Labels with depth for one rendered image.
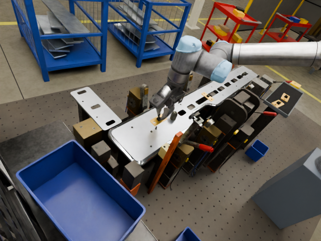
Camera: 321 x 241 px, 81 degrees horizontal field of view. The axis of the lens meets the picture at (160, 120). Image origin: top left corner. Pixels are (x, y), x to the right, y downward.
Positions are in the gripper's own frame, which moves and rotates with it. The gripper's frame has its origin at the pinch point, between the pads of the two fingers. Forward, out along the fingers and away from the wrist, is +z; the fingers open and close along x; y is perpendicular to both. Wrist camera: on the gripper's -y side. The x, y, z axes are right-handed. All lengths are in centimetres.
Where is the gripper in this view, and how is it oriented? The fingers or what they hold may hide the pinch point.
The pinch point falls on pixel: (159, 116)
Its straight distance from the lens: 83.9
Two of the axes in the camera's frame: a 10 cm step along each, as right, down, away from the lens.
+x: -6.9, -6.3, 3.6
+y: 6.8, -3.9, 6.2
